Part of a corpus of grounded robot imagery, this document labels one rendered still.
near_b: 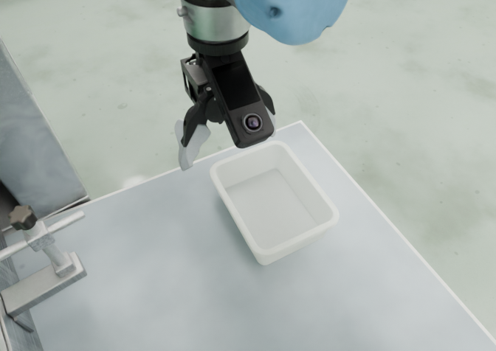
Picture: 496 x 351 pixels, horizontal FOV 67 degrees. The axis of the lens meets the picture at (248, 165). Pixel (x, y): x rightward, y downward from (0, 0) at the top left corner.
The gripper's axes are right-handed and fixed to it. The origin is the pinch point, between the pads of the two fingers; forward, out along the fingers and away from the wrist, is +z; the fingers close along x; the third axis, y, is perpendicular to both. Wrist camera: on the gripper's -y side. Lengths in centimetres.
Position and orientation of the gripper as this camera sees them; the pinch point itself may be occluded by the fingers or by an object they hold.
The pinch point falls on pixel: (231, 156)
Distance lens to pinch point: 56.8
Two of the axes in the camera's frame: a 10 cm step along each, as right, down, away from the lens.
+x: -8.9, 3.5, -2.9
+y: -4.6, -6.9, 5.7
